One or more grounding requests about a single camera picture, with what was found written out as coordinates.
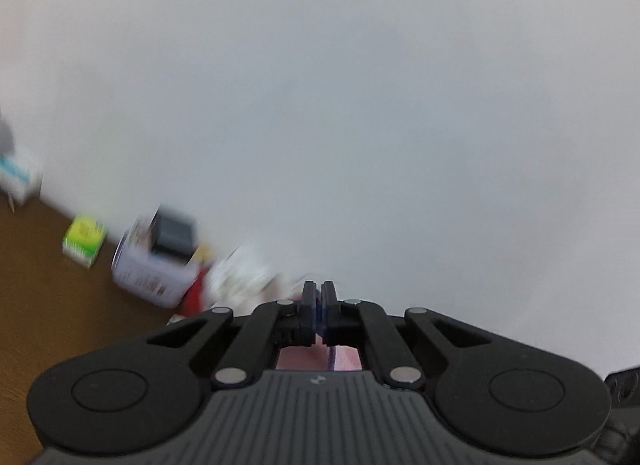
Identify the red item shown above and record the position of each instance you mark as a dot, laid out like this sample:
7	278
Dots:
195	295

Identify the white teal box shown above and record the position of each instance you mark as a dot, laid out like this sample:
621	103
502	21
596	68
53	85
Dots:
20	177

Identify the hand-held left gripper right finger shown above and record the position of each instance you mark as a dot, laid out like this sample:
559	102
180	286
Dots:
327	312

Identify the small green yellow box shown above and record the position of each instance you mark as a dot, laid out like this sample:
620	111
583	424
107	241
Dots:
84	240

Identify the small dark box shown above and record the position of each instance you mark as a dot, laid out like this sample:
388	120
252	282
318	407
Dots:
172	235

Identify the plain pink garment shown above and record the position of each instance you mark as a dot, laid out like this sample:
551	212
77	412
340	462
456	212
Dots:
295	360

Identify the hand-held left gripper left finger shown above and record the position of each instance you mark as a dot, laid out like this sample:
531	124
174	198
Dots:
311	312

